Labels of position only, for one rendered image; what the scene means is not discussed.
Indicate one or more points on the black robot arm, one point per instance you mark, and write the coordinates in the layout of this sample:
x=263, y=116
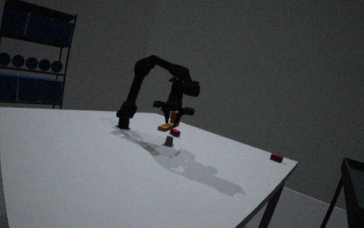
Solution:
x=141, y=69

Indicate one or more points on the small red block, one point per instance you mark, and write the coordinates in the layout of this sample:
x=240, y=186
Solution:
x=175, y=133

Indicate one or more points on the yellow bar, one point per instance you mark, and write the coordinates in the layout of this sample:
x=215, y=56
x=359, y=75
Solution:
x=169, y=126

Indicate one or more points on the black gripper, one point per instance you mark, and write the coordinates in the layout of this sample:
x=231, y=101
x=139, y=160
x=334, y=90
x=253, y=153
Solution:
x=181, y=112

